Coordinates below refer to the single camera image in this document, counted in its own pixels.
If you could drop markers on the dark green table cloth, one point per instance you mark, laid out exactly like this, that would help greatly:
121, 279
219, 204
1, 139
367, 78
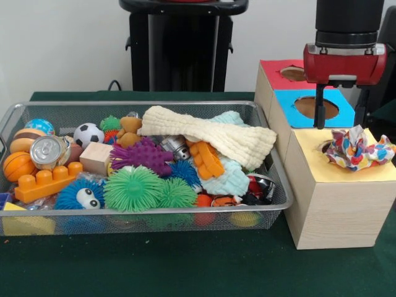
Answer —
386, 116
185, 269

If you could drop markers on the silver drink can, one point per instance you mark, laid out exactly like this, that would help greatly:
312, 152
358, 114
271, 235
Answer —
49, 153

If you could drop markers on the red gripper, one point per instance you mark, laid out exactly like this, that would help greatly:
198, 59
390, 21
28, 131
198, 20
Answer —
340, 68

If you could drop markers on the light blue knitted cloth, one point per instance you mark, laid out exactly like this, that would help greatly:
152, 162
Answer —
227, 179

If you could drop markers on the purple spiky toy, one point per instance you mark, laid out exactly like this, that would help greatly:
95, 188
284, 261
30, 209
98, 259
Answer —
143, 156

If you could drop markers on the silver mesh bin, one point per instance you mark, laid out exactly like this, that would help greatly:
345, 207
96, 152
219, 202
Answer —
154, 227

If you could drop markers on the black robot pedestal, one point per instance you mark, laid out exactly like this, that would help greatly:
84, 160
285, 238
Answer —
185, 46

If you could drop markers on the white cloth with coloured dots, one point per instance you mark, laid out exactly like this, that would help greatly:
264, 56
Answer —
355, 151

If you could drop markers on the orange toy basketball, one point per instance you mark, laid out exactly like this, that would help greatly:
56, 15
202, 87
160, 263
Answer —
17, 167

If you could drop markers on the orange plastic building block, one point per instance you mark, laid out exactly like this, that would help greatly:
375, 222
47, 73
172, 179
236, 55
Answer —
205, 161

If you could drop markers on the long orange building block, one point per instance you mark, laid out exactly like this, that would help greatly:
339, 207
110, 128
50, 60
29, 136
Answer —
44, 182

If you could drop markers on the black stand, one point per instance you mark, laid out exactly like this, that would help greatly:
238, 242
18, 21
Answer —
390, 86

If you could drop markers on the cream knitted cloth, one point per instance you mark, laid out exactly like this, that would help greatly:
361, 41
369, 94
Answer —
222, 136

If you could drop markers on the wooden box with three holes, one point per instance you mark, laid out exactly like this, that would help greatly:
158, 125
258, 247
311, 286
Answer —
340, 210

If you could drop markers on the large green spiky ball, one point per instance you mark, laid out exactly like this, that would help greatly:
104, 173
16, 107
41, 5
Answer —
131, 188

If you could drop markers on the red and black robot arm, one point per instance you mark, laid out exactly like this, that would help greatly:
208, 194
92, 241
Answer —
349, 18

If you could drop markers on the blue spiky ball with eyes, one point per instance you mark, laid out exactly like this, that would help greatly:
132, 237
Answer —
69, 195

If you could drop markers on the small soccer ball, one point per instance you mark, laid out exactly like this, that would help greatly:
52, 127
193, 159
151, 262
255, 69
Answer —
88, 134

